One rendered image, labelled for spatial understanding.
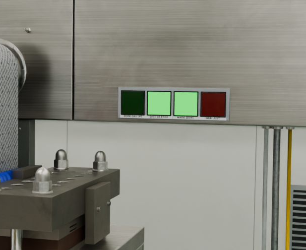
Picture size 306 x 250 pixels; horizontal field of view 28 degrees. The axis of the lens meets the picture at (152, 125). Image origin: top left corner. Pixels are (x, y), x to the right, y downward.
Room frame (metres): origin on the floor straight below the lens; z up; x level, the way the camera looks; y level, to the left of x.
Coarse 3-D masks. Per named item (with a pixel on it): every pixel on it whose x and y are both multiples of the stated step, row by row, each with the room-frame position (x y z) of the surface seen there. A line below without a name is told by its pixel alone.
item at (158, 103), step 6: (150, 96) 1.38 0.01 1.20; (156, 96) 1.37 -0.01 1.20; (162, 96) 1.37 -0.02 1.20; (168, 96) 1.37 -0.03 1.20; (150, 102) 1.38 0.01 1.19; (156, 102) 1.37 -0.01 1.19; (162, 102) 1.37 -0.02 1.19; (168, 102) 1.37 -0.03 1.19; (150, 108) 1.38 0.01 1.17; (156, 108) 1.37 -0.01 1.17; (162, 108) 1.37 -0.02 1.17; (168, 108) 1.37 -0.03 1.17; (150, 114) 1.38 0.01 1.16; (156, 114) 1.37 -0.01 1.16; (162, 114) 1.37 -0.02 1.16; (168, 114) 1.37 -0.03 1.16
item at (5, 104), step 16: (0, 96) 1.28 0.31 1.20; (16, 96) 1.35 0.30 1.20; (0, 112) 1.28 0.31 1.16; (16, 112) 1.35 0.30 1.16; (0, 128) 1.28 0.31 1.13; (16, 128) 1.35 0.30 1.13; (0, 144) 1.28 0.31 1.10; (16, 144) 1.35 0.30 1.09; (0, 160) 1.28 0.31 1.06; (16, 160) 1.35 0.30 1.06
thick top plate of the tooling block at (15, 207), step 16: (32, 176) 1.29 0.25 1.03; (64, 176) 1.30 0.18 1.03; (80, 176) 1.31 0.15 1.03; (96, 176) 1.31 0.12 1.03; (112, 176) 1.38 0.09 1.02; (0, 192) 1.08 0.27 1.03; (16, 192) 1.09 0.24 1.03; (64, 192) 1.10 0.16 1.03; (80, 192) 1.18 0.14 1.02; (112, 192) 1.38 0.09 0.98; (0, 208) 1.07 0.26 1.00; (16, 208) 1.06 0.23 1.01; (32, 208) 1.06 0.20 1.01; (48, 208) 1.05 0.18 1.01; (64, 208) 1.10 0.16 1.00; (80, 208) 1.18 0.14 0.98; (0, 224) 1.07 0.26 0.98; (16, 224) 1.06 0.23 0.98; (32, 224) 1.06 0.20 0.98; (48, 224) 1.05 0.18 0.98; (64, 224) 1.10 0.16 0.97
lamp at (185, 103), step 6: (180, 96) 1.36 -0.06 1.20; (186, 96) 1.36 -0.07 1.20; (192, 96) 1.35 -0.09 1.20; (180, 102) 1.36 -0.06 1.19; (186, 102) 1.36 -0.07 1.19; (192, 102) 1.35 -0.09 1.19; (180, 108) 1.36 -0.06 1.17; (186, 108) 1.36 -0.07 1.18; (192, 108) 1.35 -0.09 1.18; (180, 114) 1.36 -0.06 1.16; (186, 114) 1.36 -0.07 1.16; (192, 114) 1.35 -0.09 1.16
